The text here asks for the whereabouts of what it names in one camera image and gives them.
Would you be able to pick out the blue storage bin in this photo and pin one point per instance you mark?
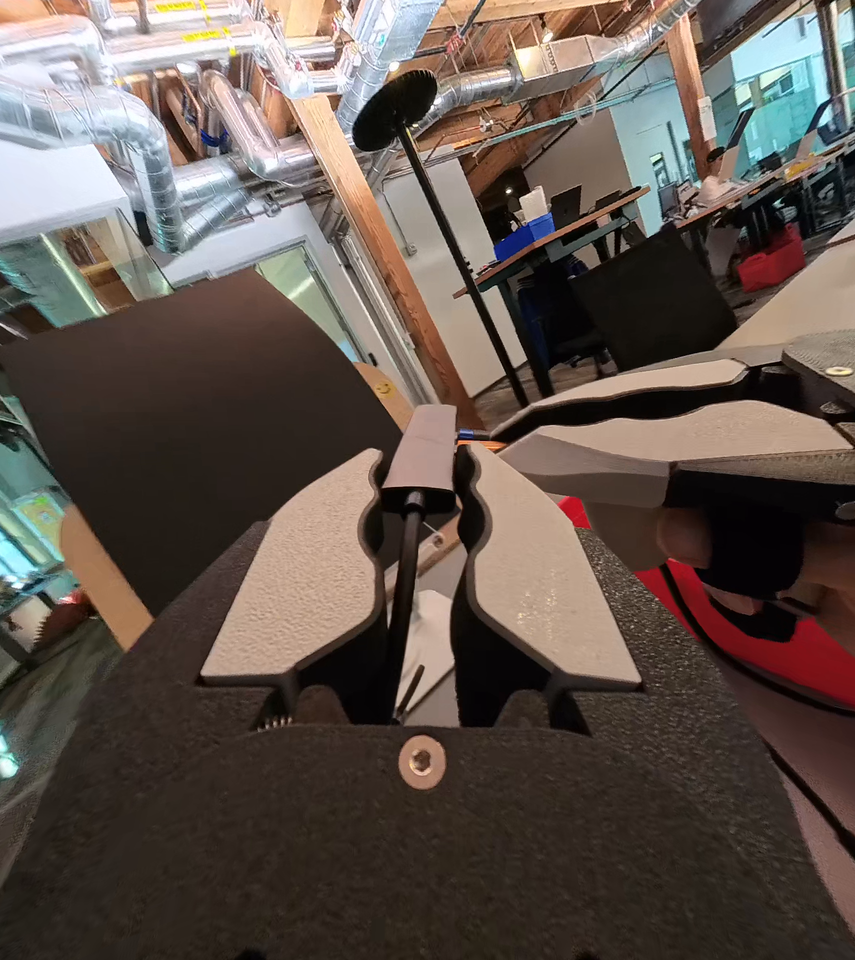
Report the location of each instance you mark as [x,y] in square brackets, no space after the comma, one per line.
[525,238]

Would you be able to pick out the black laptop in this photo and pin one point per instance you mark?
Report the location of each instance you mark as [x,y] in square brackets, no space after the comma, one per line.
[567,206]

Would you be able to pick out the wooden office desk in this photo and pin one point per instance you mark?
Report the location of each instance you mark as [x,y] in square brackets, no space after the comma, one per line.
[547,250]

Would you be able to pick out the spiral metal duct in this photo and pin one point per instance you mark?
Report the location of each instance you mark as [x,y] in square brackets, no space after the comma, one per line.
[386,52]

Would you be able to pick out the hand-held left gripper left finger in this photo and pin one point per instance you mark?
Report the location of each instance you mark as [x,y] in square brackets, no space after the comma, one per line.
[300,585]

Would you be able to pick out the white box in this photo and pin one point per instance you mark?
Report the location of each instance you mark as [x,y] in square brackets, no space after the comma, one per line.
[535,204]

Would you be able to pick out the red floor crate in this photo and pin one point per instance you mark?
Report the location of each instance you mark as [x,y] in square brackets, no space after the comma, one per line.
[772,262]

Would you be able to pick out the wooden column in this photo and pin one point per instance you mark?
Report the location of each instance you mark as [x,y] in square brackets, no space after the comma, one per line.
[367,225]

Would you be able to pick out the yellow smiley sticker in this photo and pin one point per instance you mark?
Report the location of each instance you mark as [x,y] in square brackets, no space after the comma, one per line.
[382,388]

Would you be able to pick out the black backdrop sheet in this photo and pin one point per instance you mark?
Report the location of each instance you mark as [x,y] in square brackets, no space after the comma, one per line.
[195,420]

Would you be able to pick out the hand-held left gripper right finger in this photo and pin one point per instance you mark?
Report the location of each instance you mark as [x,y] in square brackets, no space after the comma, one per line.
[540,592]

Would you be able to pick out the dark grey usb hub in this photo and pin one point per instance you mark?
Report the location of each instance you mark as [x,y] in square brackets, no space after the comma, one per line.
[420,457]

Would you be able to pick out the blue office chair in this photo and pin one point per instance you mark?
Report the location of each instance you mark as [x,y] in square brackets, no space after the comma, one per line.
[547,307]

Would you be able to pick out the rectangular metal duct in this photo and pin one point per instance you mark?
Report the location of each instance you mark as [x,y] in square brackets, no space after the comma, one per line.
[585,67]

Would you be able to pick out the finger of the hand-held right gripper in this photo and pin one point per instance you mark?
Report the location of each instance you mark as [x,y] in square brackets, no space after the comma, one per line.
[660,379]
[645,450]

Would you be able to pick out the red storage bin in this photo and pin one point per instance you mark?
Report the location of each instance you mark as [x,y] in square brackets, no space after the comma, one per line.
[765,675]

